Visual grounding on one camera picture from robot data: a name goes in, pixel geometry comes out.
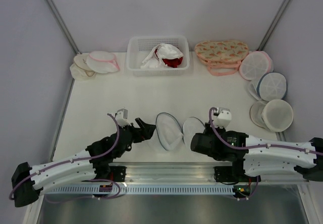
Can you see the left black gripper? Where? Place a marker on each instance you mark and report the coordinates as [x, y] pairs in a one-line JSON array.
[[145, 132]]

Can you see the white satin bra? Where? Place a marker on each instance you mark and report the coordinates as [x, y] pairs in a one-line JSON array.
[[164, 51]]

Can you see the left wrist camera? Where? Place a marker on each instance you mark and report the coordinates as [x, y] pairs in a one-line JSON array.
[[122, 115]]

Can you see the beige empty laundry bag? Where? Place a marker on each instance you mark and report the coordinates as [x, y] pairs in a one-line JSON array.
[[80, 71]]

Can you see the white plastic basket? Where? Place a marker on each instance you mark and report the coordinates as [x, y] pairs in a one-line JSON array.
[[140, 46]]

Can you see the white slotted cable duct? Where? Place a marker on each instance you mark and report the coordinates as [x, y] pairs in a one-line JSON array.
[[145, 189]]

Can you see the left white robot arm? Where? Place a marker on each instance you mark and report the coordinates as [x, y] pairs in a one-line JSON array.
[[90, 165]]

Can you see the red bra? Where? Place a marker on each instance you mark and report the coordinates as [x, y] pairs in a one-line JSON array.
[[173, 63]]

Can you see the floral bra case stack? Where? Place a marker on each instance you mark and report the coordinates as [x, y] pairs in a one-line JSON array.
[[222, 58]]

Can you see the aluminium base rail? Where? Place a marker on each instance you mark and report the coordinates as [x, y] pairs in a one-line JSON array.
[[169, 172]]

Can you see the beige round laundry bag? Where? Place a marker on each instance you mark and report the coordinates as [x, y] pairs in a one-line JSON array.
[[275, 115]]

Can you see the blue-trimmed round laundry bag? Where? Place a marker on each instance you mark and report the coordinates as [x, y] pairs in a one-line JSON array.
[[268, 87]]

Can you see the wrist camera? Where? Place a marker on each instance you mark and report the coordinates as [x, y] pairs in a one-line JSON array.
[[122, 115], [221, 117]]

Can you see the pink-trimmed empty laundry bag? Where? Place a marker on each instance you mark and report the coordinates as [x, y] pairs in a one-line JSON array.
[[102, 62]]

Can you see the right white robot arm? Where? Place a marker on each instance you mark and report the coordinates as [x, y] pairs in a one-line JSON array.
[[255, 157]]

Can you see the white blue-trimmed laundry bag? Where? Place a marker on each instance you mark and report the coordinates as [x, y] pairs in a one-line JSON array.
[[170, 134]]

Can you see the white bra in basket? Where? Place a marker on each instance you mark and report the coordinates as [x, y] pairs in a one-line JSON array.
[[151, 63]]

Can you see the pink-trimmed round laundry bag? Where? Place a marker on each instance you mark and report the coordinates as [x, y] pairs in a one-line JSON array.
[[255, 65]]

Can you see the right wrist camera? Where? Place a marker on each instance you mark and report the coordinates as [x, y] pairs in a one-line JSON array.
[[221, 117]]

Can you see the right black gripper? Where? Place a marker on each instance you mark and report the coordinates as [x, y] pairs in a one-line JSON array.
[[207, 129]]

